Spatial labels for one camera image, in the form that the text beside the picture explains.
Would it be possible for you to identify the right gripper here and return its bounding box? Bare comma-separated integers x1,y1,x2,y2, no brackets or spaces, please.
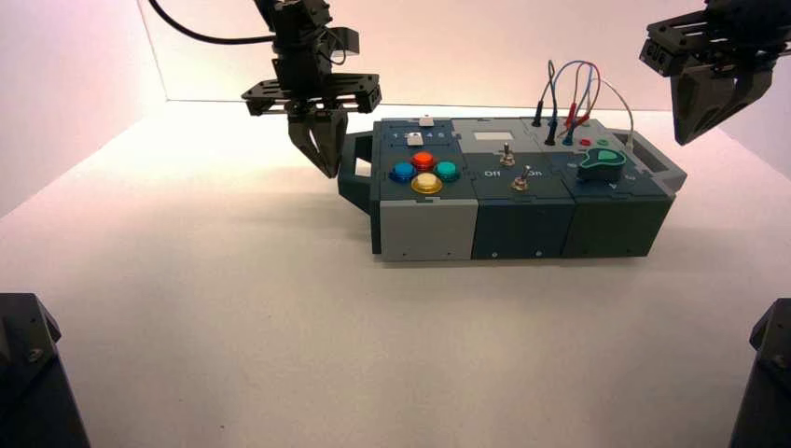
639,3,791,147

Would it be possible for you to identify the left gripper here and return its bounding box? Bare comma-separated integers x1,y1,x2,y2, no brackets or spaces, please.
241,52,382,179

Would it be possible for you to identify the dark teal grey control box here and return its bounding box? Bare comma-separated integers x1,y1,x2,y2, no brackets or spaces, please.
336,116,688,262

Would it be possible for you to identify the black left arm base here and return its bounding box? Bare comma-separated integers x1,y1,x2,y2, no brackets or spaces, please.
0,292,92,448

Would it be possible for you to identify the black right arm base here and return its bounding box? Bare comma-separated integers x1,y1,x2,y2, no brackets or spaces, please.
728,298,791,448

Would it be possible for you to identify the yellow round push button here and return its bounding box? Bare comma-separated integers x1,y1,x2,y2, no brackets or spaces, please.
409,172,444,196

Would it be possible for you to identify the green rotary selector knob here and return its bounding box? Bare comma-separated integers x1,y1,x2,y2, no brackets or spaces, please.
576,147,628,182

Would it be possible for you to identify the white jumper cable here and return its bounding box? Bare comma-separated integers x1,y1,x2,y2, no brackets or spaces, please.
596,78,636,149

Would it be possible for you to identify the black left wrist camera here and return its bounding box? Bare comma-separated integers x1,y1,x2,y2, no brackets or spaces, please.
327,26,361,62

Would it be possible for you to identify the red jumper cable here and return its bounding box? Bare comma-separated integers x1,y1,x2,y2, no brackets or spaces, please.
563,63,602,130

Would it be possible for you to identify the blue jumper cable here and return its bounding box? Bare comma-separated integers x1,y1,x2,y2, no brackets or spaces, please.
551,60,601,147

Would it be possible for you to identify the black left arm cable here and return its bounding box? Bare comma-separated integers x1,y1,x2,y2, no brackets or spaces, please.
146,0,276,46

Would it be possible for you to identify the black jumper cable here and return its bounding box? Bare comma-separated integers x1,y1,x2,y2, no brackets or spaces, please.
531,59,561,147

